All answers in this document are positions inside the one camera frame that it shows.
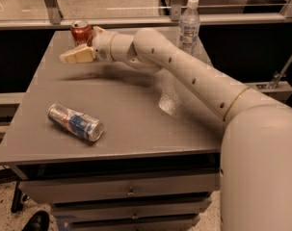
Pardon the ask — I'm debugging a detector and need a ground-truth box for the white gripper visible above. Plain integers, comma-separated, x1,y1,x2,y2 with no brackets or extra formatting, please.
60,26,117,64

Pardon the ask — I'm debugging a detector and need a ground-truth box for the red coke can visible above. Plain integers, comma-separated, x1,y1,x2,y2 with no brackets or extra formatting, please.
70,20,93,46

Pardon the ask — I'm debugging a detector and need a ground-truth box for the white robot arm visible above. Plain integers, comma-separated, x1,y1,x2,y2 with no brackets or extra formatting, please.
60,28,292,231

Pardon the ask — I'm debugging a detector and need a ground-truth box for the blue silver redbull can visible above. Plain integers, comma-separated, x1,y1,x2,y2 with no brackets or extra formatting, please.
47,103,104,142

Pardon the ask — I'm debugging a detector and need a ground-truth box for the clear plastic water bottle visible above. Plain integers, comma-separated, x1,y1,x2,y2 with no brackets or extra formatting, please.
177,0,200,55

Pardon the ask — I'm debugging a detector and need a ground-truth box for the grey drawer cabinet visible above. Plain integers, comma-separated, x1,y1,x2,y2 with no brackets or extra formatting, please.
0,31,223,231

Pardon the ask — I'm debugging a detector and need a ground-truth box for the black caster wheel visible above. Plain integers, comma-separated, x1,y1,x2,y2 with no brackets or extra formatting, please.
22,211,50,231

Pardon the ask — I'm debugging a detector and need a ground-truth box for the grey metal railing frame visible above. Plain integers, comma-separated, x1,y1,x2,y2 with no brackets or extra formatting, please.
0,0,292,120

